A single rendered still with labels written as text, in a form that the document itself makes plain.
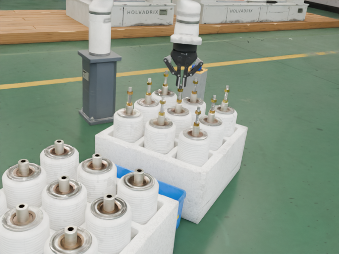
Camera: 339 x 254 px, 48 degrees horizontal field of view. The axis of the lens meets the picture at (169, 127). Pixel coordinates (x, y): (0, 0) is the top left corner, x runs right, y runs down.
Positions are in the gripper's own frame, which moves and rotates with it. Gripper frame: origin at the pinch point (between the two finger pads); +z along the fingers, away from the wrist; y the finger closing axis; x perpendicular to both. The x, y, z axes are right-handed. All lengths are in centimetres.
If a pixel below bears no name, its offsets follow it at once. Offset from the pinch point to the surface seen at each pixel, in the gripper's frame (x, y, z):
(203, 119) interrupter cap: 5.1, -8.3, 10.2
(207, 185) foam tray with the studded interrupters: 23.6, -10.2, 22.8
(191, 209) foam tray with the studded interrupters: 25.1, -6.4, 30.8
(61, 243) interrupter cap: 65, 20, 10
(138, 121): 8.7, 12.3, 11.3
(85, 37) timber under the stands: -183, 75, 33
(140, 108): -0.9, 12.5, 11.0
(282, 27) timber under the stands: -312, -112, 34
